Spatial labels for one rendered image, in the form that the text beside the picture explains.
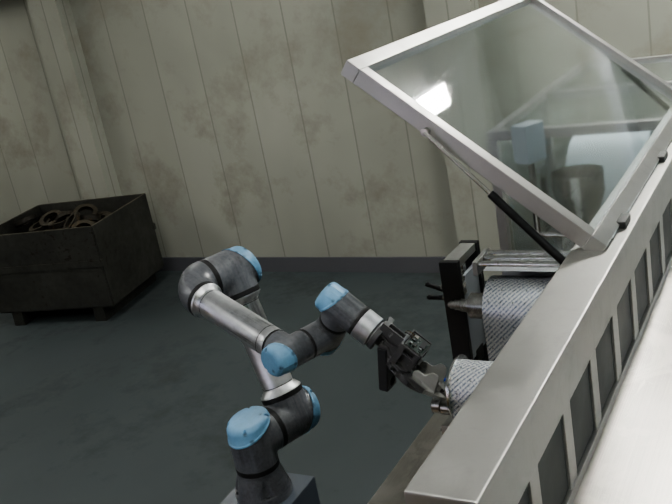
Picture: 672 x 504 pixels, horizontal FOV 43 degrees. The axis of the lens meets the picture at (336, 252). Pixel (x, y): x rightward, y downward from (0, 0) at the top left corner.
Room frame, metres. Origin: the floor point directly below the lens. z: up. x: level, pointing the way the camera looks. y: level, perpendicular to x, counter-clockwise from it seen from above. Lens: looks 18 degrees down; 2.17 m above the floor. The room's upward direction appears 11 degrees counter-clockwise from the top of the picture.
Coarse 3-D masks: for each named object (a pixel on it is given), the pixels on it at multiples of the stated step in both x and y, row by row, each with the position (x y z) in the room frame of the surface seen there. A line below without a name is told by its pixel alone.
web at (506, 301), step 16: (496, 288) 1.84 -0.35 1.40; (512, 288) 1.82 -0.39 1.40; (528, 288) 1.80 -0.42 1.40; (496, 304) 1.82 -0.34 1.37; (512, 304) 1.80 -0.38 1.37; (528, 304) 1.78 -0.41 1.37; (496, 320) 1.81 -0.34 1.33; (512, 320) 1.79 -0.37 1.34; (496, 336) 1.81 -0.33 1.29; (496, 352) 1.82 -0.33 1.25; (464, 368) 1.65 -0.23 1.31; (480, 368) 1.64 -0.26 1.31; (464, 384) 1.62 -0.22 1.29; (464, 400) 1.61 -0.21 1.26
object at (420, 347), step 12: (384, 324) 1.73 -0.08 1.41; (372, 336) 1.73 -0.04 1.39; (384, 336) 1.74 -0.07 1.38; (396, 336) 1.72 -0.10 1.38; (408, 336) 1.72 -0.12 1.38; (420, 336) 1.74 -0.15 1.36; (384, 348) 1.74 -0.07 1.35; (396, 348) 1.73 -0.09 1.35; (408, 348) 1.69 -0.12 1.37; (420, 348) 1.70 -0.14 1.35; (396, 360) 1.70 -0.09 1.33; (408, 360) 1.70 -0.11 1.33; (408, 372) 1.71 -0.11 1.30
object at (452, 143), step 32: (512, 0) 2.30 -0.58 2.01; (448, 32) 1.88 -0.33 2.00; (352, 64) 1.52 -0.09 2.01; (384, 96) 1.50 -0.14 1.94; (416, 128) 1.47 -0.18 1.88; (448, 128) 1.45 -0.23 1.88; (480, 160) 1.41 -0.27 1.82; (512, 192) 1.38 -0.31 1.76; (576, 224) 1.33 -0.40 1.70; (608, 224) 1.38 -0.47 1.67
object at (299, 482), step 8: (296, 480) 1.99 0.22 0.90; (304, 480) 1.98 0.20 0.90; (312, 480) 1.98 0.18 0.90; (296, 488) 1.95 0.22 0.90; (304, 488) 1.95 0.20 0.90; (312, 488) 1.97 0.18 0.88; (232, 496) 1.97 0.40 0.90; (296, 496) 1.91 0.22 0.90; (304, 496) 1.94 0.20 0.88; (312, 496) 1.97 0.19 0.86
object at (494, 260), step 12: (492, 252) 1.95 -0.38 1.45; (504, 252) 1.93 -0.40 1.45; (516, 252) 1.91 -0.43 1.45; (528, 252) 1.90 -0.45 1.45; (540, 252) 1.88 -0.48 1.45; (564, 252) 1.85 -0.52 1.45; (480, 264) 1.89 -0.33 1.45; (492, 264) 1.87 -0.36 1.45; (504, 264) 1.86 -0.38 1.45; (516, 264) 1.84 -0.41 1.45; (528, 264) 1.83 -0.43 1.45; (540, 264) 1.81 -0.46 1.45; (552, 264) 1.80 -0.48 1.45
